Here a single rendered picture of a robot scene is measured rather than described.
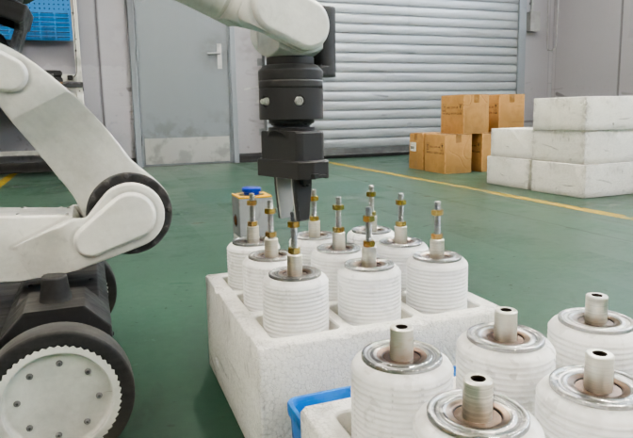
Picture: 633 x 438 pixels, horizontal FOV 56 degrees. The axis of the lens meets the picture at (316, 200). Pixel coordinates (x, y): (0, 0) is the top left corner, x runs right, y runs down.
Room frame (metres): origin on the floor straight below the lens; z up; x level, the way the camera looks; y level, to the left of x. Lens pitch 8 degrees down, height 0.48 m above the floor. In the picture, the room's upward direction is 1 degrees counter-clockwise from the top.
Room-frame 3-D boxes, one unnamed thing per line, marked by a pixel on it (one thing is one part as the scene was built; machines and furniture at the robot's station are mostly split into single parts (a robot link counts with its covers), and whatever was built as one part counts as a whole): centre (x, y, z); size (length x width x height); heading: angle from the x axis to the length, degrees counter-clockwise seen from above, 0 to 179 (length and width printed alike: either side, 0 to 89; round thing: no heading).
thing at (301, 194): (0.81, 0.02, 0.36); 0.03 x 0.02 x 0.06; 132
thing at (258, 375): (0.98, -0.04, 0.09); 0.39 x 0.39 x 0.18; 20
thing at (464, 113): (4.72, -1.19, 0.45); 0.30 x 0.24 x 0.30; 23
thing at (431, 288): (0.91, -0.19, 0.16); 0.10 x 0.10 x 0.18
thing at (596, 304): (0.61, -0.30, 0.26); 0.02 x 0.02 x 0.03
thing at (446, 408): (0.42, -0.12, 0.25); 0.08 x 0.08 x 0.01
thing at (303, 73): (0.84, 0.03, 0.57); 0.11 x 0.11 x 0.11; 29
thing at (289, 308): (0.82, 0.03, 0.16); 0.10 x 0.10 x 0.18
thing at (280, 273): (0.82, 0.03, 0.25); 0.08 x 0.08 x 0.01
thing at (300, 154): (0.82, 0.03, 0.45); 0.13 x 0.10 x 0.12; 42
